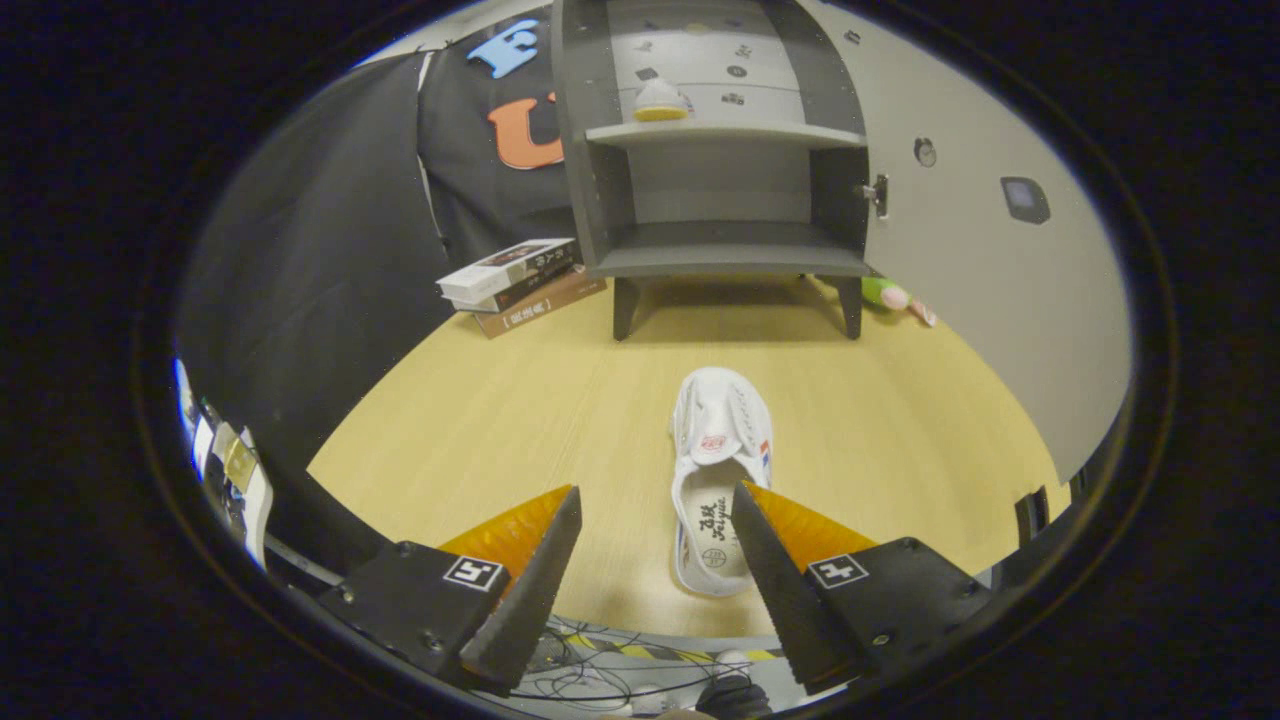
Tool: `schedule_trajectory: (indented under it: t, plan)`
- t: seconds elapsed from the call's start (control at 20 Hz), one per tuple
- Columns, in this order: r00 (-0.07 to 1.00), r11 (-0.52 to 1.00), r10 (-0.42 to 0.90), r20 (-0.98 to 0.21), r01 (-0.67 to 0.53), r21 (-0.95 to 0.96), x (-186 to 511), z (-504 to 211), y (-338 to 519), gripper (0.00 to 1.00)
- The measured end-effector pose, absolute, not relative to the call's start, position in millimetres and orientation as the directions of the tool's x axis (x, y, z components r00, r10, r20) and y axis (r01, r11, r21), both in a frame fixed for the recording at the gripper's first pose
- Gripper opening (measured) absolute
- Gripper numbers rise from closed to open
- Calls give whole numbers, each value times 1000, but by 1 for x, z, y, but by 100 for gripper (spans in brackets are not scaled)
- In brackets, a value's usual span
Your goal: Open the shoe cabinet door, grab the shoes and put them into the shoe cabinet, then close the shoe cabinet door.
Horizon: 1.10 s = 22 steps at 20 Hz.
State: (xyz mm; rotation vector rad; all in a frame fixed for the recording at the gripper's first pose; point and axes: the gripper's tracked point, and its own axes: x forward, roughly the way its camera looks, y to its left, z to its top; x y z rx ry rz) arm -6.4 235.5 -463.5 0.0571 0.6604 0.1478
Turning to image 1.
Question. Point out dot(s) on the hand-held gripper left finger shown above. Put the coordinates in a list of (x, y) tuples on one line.
[(535, 590)]

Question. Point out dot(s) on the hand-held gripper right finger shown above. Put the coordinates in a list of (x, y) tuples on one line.
[(780, 590)]

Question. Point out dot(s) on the dark grey shoe cabinet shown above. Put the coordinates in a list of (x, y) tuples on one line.
[(730, 262)]

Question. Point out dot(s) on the beige shoe cabinet door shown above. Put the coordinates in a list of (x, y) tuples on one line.
[(1000, 300)]

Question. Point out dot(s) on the dark rounded object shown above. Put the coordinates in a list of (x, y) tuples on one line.
[(735, 697)]

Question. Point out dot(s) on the brown book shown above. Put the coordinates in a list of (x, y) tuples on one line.
[(545, 308)]

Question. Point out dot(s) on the white side table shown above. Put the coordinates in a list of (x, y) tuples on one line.
[(258, 520)]

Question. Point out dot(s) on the dark thin book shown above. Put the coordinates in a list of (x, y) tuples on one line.
[(540, 285)]

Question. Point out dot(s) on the pink green plush toy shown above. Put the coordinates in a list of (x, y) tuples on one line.
[(885, 293)]

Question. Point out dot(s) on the gold shiny packet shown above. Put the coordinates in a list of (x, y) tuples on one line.
[(240, 460)]

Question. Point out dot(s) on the black backdrop cloth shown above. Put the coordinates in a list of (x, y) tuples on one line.
[(330, 250)]

